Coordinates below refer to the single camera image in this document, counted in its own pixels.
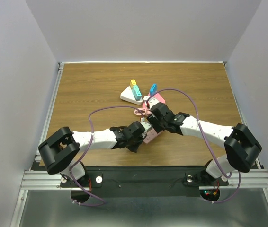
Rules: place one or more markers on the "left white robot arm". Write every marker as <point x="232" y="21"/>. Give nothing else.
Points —
<point x="59" y="151"/>

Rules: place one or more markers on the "teal usb charger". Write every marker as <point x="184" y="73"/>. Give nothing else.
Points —
<point x="136" y="92"/>

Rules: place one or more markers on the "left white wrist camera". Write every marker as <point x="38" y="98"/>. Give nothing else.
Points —
<point x="147" y="126"/>

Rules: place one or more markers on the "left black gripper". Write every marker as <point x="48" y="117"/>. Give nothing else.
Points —
<point x="133" y="148"/>

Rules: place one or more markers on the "white triangular power strip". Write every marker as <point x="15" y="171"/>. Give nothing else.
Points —
<point x="128" y="96"/>

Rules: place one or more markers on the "pink long power strip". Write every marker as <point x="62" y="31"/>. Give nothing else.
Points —
<point x="151" y="135"/>

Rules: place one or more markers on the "pink triangular power strip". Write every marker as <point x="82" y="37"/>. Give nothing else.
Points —
<point x="158" y="97"/>

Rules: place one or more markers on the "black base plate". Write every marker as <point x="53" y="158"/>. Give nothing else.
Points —
<point x="145" y="181"/>

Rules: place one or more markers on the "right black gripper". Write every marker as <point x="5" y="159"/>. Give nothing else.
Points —
<point x="152" y="120"/>

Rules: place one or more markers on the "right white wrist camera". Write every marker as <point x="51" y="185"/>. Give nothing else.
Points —
<point x="151" y="102"/>

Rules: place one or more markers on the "yellow usb charger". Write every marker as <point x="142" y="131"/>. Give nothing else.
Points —
<point x="132" y="83"/>

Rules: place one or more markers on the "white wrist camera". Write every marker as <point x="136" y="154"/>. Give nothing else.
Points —
<point x="147" y="126"/>
<point x="151" y="102"/>

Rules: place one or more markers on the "blue plug adapter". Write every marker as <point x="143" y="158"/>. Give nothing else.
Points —
<point x="153" y="89"/>

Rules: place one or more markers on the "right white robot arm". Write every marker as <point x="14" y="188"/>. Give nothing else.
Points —
<point x="241" y="147"/>

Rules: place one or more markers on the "aluminium frame rail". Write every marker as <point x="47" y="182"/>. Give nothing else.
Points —
<point x="49" y="109"/>

